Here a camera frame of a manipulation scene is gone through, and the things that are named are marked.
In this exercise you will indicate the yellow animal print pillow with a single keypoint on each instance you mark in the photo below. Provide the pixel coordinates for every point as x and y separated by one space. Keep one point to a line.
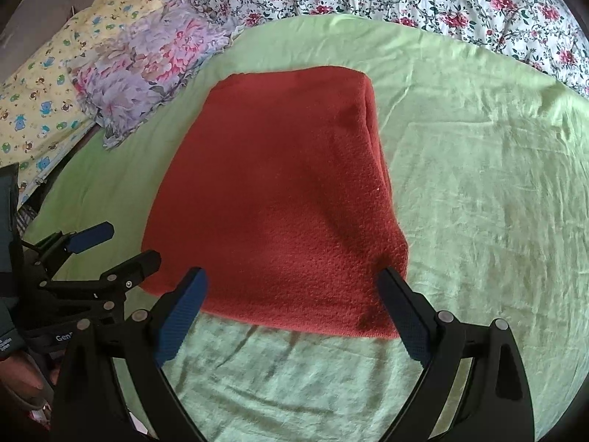
46 101

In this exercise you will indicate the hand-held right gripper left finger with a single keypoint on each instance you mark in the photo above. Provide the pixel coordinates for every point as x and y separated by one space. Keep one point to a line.
182 317

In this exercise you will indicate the purple floral pillow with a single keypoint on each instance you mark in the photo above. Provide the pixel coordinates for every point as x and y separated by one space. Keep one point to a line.
147 60

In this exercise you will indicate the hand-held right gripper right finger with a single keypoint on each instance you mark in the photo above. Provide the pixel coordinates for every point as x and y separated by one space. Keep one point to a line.
412 329

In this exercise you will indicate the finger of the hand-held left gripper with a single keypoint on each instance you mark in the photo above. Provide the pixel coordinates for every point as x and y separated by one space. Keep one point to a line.
138 264
92 235

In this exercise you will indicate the light green bed sheet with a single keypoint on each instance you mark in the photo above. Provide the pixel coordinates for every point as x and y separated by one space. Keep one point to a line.
483 239

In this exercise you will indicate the red knitted garment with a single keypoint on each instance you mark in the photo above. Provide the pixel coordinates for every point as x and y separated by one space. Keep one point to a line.
276 193

